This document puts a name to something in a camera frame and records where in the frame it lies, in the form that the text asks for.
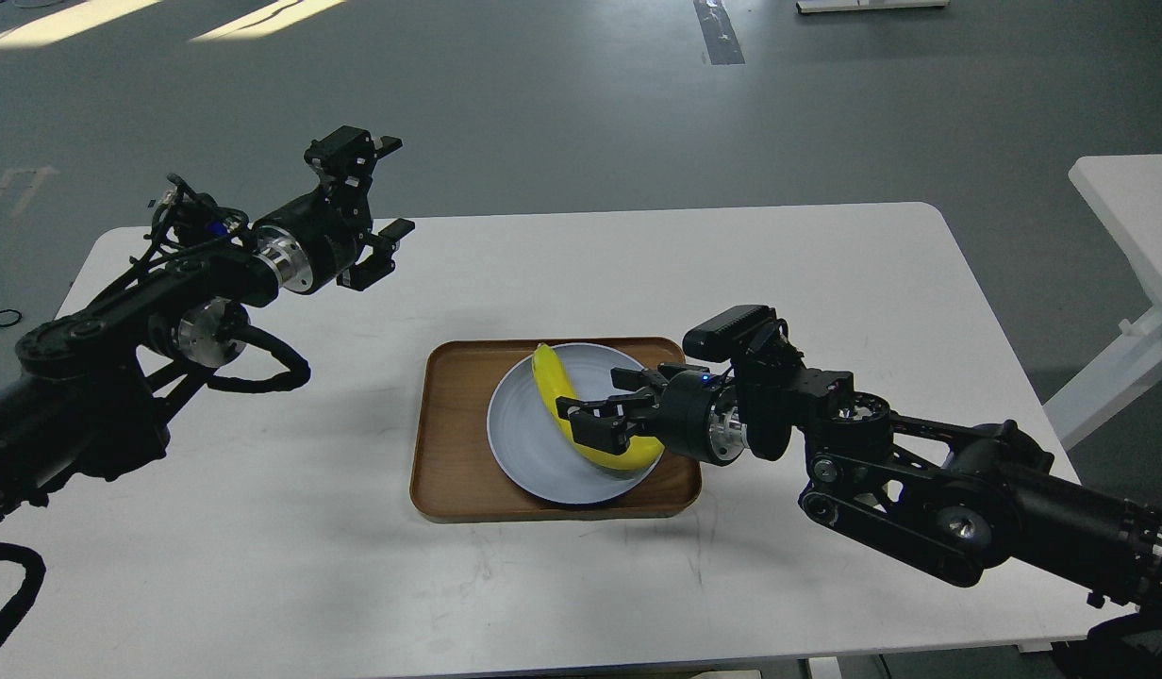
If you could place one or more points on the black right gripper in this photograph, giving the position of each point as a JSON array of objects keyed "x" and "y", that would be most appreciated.
[{"x": 697, "y": 415}]

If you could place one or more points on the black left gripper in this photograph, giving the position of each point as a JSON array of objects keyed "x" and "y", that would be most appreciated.
[{"x": 313, "y": 238}]

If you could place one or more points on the yellow banana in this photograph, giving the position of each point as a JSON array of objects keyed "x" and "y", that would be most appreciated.
[{"x": 552, "y": 381}]

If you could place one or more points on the light blue plate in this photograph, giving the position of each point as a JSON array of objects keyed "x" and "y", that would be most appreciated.
[{"x": 535, "y": 447}]

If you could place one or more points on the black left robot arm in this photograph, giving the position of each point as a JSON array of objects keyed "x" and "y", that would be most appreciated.
[{"x": 99, "y": 387}]

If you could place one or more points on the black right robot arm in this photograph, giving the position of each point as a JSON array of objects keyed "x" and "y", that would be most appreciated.
[{"x": 946, "y": 499}]

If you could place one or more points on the brown wooden tray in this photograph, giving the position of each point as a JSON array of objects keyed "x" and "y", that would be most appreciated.
[{"x": 487, "y": 450}]

